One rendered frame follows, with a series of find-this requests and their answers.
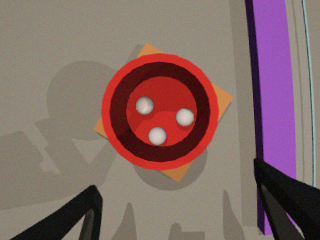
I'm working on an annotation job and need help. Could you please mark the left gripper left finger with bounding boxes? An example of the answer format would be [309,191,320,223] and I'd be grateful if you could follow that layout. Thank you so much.
[10,185,103,240]

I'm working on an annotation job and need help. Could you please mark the white marble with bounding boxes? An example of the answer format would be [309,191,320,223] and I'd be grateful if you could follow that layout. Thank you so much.
[175,108,194,126]
[135,96,154,115]
[148,127,167,145]

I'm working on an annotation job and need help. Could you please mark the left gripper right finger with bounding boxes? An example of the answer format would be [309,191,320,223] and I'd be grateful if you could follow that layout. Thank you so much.
[253,158,320,240]

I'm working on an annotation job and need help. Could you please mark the dark red cup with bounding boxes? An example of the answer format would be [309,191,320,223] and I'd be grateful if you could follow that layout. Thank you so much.
[101,53,219,170]

